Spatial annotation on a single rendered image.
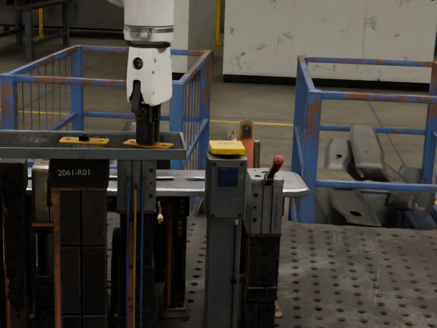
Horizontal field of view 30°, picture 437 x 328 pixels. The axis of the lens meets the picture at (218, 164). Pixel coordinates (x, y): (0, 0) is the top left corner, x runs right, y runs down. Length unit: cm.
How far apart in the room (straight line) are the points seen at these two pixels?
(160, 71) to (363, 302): 86
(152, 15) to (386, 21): 825
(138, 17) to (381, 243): 125
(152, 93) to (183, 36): 814
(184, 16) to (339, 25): 177
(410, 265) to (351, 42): 739
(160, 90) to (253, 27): 809
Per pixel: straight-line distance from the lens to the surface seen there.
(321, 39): 950
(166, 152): 139
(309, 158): 346
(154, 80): 137
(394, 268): 222
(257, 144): 196
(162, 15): 137
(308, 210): 352
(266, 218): 165
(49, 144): 145
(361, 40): 954
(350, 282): 210
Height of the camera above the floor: 150
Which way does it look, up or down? 15 degrees down
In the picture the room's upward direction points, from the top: 2 degrees clockwise
